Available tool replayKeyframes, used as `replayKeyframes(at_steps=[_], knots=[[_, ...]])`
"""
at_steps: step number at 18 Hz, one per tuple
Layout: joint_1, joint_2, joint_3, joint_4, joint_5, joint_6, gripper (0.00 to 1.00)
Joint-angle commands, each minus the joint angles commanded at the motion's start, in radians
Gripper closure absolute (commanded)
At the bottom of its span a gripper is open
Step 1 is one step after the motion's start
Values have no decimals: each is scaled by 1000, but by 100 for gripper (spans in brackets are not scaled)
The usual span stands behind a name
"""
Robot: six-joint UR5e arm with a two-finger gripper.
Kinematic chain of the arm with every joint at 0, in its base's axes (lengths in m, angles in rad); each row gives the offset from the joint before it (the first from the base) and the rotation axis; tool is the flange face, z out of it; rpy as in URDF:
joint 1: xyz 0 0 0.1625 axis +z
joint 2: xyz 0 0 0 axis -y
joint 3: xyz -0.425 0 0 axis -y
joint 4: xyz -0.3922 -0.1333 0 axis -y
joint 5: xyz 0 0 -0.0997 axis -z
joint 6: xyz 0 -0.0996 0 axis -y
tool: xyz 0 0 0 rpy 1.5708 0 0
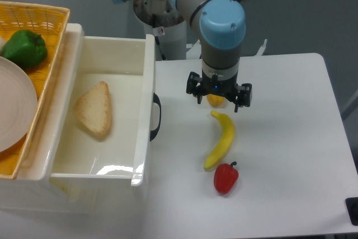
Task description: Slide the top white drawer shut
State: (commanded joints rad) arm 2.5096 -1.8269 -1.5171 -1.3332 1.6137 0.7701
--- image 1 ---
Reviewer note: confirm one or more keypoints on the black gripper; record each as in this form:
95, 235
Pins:
219, 82

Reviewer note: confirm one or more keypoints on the white top drawer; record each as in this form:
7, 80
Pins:
128, 67

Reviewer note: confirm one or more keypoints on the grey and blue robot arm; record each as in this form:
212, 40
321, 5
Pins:
220, 26

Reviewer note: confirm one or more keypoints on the white drawer cabinet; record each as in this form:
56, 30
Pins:
34, 188

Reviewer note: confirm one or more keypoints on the yellow bell pepper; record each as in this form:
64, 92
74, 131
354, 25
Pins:
215, 101

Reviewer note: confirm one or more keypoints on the yellow banana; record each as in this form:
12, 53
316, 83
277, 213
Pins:
225, 142

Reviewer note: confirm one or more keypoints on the red bell pepper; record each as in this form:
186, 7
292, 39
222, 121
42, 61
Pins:
225, 176

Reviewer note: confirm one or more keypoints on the triangular bread slice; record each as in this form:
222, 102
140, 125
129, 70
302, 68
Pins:
93, 110

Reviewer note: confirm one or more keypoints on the black object at table edge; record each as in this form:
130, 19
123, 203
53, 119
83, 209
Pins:
352, 208

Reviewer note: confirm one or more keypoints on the yellow woven basket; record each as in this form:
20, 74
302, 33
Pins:
50, 22

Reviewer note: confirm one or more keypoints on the green bell pepper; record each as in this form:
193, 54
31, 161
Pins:
25, 48

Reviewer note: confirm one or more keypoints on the beige plate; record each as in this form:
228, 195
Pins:
18, 103

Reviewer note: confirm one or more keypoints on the black drawer handle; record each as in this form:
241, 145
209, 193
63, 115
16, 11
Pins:
156, 116

